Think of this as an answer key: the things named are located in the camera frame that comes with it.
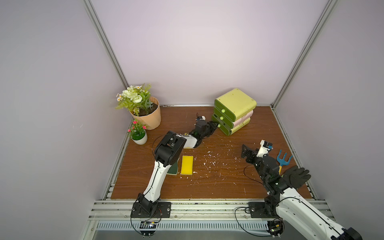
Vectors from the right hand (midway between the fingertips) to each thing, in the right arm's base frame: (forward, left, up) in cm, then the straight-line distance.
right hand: (251, 144), depth 80 cm
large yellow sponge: (-7, +36, -14) cm, 39 cm away
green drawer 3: (+18, +12, -9) cm, 23 cm away
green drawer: (+22, +13, +4) cm, 26 cm away
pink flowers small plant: (+11, +69, -5) cm, 70 cm away
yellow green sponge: (-10, +43, -13) cm, 47 cm away
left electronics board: (-36, +53, -17) cm, 67 cm away
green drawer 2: (+22, +13, -4) cm, 26 cm away
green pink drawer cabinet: (+19, +8, +6) cm, 22 cm away
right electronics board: (-35, -9, -18) cm, 41 cm away
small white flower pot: (+5, +65, -7) cm, 65 cm away
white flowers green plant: (+20, +65, +16) cm, 70 cm away
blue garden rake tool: (-2, -23, -17) cm, 28 cm away
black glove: (-12, -27, -16) cm, 34 cm away
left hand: (+19, +14, -7) cm, 25 cm away
